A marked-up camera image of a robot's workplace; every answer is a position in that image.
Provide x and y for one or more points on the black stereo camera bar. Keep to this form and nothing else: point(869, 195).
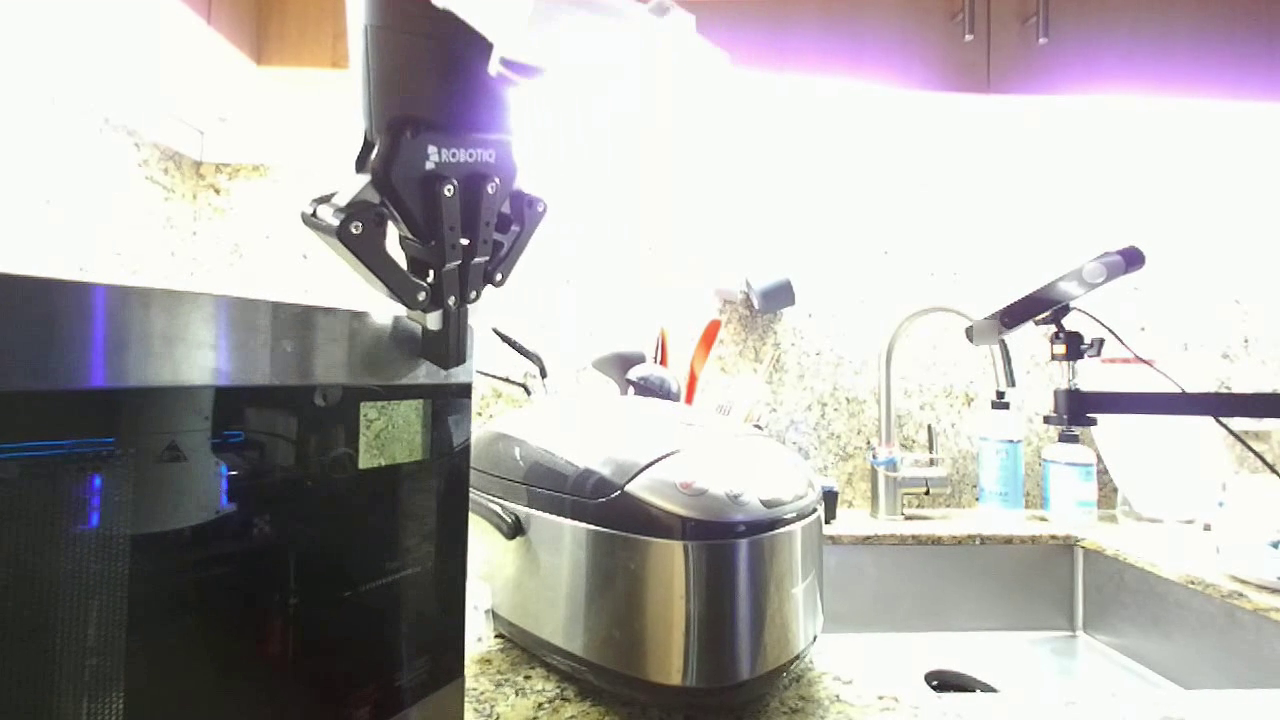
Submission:
point(1052, 296)

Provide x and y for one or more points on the chrome kitchen faucet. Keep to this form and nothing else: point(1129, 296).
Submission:
point(887, 400)

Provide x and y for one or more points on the wooden upper cabinets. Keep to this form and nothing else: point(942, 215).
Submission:
point(865, 32)

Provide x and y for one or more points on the grey utensil head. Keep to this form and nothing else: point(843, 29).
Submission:
point(763, 294)

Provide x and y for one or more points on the black ladle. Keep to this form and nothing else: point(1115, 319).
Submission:
point(641, 380)

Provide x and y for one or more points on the stainless steel sink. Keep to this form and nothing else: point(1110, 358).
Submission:
point(963, 594)

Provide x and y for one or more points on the blue liquid soap bottle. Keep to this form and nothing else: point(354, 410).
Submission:
point(1000, 466)

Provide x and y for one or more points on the orange spatula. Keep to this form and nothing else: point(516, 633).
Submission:
point(703, 358)

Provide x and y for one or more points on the black sink drain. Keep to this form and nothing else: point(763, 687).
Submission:
point(963, 681)

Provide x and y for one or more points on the stainless steel rice cooker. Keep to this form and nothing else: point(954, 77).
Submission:
point(666, 575)

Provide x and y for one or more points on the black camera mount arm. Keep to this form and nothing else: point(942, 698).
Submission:
point(1163, 404)

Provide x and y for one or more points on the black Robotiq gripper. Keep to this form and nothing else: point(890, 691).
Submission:
point(444, 174)

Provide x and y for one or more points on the clear soap bottle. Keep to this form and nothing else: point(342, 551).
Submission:
point(1070, 483)

